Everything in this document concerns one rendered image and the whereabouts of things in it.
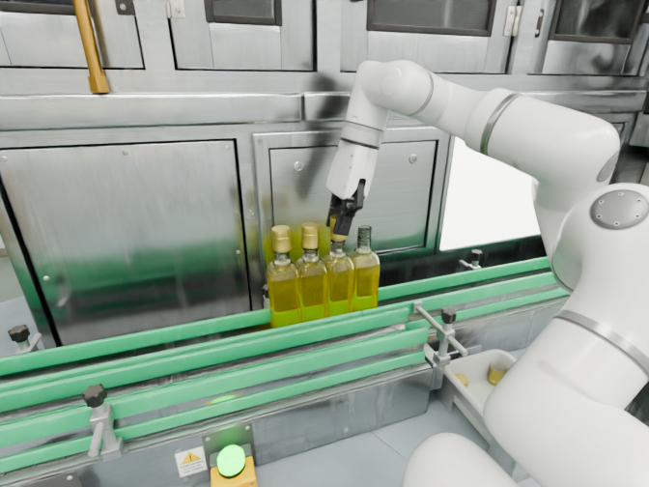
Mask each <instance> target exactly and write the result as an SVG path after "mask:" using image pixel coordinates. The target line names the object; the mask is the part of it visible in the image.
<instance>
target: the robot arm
mask: <svg viewBox="0 0 649 487"><path fill-rule="evenodd" d="M390 110H391V111H393V112H396V113H399V114H402V115H404V116H407V117H410V118H412V119H414V120H417V121H419V122H422V123H425V124H427V125H430V126H432V127H434V128H437V129H440V130H443V131H445V132H447V133H450V134H452V135H454V136H456V137H458V138H460V139H462V140H463V141H464V142H465V145H466V146H467V147H468V148H469V149H470V150H472V151H474V152H477V153H479V154H481V155H484V156H486V157H488V158H492V159H494V160H496V161H499V162H501V163H503V164H505V165H508V166H510V167H512V168H514V169H516V170H518V171H520V172H523V173H524V174H526V175H528V176H530V177H531V178H532V179H531V197H532V202H533V208H534V212H535V215H536V219H537V223H538V227H539V230H540V233H541V237H542V240H543V243H544V247H545V250H546V253H547V256H548V260H549V263H550V268H551V271H552V275H553V277H554V279H555V281H556V282H557V283H558V285H559V286H560V287H561V288H562V289H563V290H564V291H566V292H567V293H569V294H570V295H571V296H570V297H569V298H568V300H567V301H566V302H565V304H564V305H563V306H562V307H561V309H560V310H559V311H558V312H557V313H556V314H555V316H554V317H553V318H552V319H551V321H550V322H549V323H548V324H547V325H546V327H545V328H544V329H543V330H542V331H541V332H540V334H539V335H538V336H537V337H536V338H535V339H534V341H533V342H532V343H531V344H530V345H529V346H528V348H527V349H526V350H525V351H524V352H523V353H522V355H521V356H520V357H519V358H518V359H517V360H516V362H515V363H514V364H513V365H512V366H511V367H510V369H509V370H508V371H507V372H506V373H505V374H504V376H503V377H502V378H501V379H500V381H499V382H498V383H497V384H496V386H495V387H494V389H493V390H492V392H491V393H490V395H489V396H488V398H487V400H486V402H485V405H484V408H483V419H484V422H485V425H486V426H487V428H488V430H489V432H490V433H491V434H492V436H493V437H494V438H495V439H496V441H497V442H498V443H499V444H500V445H501V446H502V447H503V448H504V450H505V451H506V452H507V453H508V454H509V455H510V456H511V457H512V458H513V459H514V460H515V461H516V462H517V463H518V464H519V465H520V466H521V467H522V468H523V469H524V470H525V471H526V472H527V473H528V474H529V475H530V476H531V477H532V478H533V479H534V480H535V481H536V482H537V483H538V484H539V485H540V486H541V487H649V427H648V426H646V425H645V424H643V423H642V422H640V421H639V420H638V419H636V418H635V417H633V416H631V415H630V414H629V413H627V412H626V411H624V409H625V408H626V407H627V406H628V405H629V403H630V402H631V401H632V400H633V399H634V398H635V396H636V395H637V394H638V393H639V391H640V390H641V389H642V388H643V387H644V386H645V384H646V383H647V382H648V381H649V187H648V186H643V185H638V184H626V183H621V184H614V185H608V183H609V181H610V178H611V176H612V173H613V170H614V167H615V165H616V163H617V159H618V155H619V149H620V140H619V136H618V133H617V131H616V129H615V128H614V127H613V126H612V125H611V124H609V123H608V122H606V121H604V120H602V119H600V118H597V117H594V116H591V115H588V114H585V113H582V112H578V111H576V110H573V109H570V108H567V107H563V106H560V105H557V104H552V103H549V102H546V101H543V100H537V99H534V98H532V97H529V96H525V95H522V94H519V93H516V92H513V91H510V90H507V89H503V88H494V89H492V90H491V91H489V92H488V93H485V92H479V91H476V90H472V89H469V88H467V87H464V86H461V85H458V84H455V83H452V82H450V81H447V80H445V79H443V78H441V77H439V76H437V75H436V74H434V73H432V72H429V71H428V70H426V69H424V68H422V67H421V66H419V65H417V64H415V63H413V62H412V61H408V60H397V61H392V62H386V63H382V62H378V61H364V62H362V63H361V64H360V65H359V67H358V69H357V72H356V76H355V80H354V84H353V90H352V94H351V98H350V102H349V106H348V110H347V114H346V118H345V122H344V126H343V129H342V133H341V137H340V140H341V141H340V143H339V145H338V148H337V150H336V153H335V156H334V159H333V162H332V164H331V167H330V171H329V174H328V178H327V181H326V187H327V189H328V190H329V191H331V201H330V204H329V206H330V207H332V208H329V211H328V215H327V219H326V223H325V226H326V227H330V216H331V215H337V218H336V221H335V225H334V229H333V234H334V235H341V236H348V235H349V233H350V229H351V226H352V222H353V218H354V217H355V213H356V212H357V211H359V210H361V209H362V208H363V202H364V201H365V200H366V198H367V195H368V193H369V189H370V186H371V183H372V179H373V175H374V170H375V166H376V160H377V154H378V150H379V149H380V146H381V142H382V138H383V135H384V131H385V128H386V124H387V121H388V117H389V114H390ZM350 197H352V198H353V199H354V200H352V199H348V198H350ZM347 203H352V204H350V205H349V206H348V207H347ZM402 487H520V486H519V485H518V484H517V483H516V482H515V480H514V479H513V478H512V477H511V476H510V475H509V474H508V473H507V472H506V471H505V470H503V469H502V468H501V467H500V466H499V465H498V464H497V462H496V461H495V460H494V459H493V458H492V457H491V456H490V455H489V454H488V453H486V452H485V451H484V450H483V449H482V448H481V447H479V446H478V445H477V444H475V443H474V442H472V441H471V440H469V439H467V438H465V437H463V436H461V435H458V434H454V433H438V434H435V435H433V436H430V437H428V438H427V439H426V440H424V441H423V442H422V443H421V444H420V445H419V446H418V447H417V448H416V449H415V450H414V451H413V452H412V453H411V456H410V458H409V460H408V462H407V464H406V467H405V471H404V475H403V480H402Z"/></svg>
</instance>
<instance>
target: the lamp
mask: <svg viewBox="0 0 649 487"><path fill-rule="evenodd" d="M245 464H246V462H245V456H244V453H243V450H242V449H241V448H240V447H239V446H236V445H229V446H227V447H225V448H224V449H223V450H222V451H221V452H220V453H219V455H218V458H217V467H218V472H219V474H220V475H221V476H222V477H224V478H227V479H231V478H235V477H237V476H239V475H240V474H241V473H242V472H243V470H244V468H245Z"/></svg>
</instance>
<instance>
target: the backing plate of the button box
mask: <svg viewBox="0 0 649 487"><path fill-rule="evenodd" d="M201 437H202V442H203V447H204V451H205V456H206V461H207V466H208V472H209V477H210V481H211V465H210V455H211V454H214V453H216V452H219V451H222V450H223V449H224V448H225V447H227V446H229V445H236V446H240V445H243V444H251V450H252V457H253V462H254V467H257V461H256V452H255V444H254V435H253V426H252V421H250V422H247V423H244V424H241V425H237V426H233V427H230V428H226V429H223V430H219V431H215V432H212V433H209V434H206V435H202V436H201Z"/></svg>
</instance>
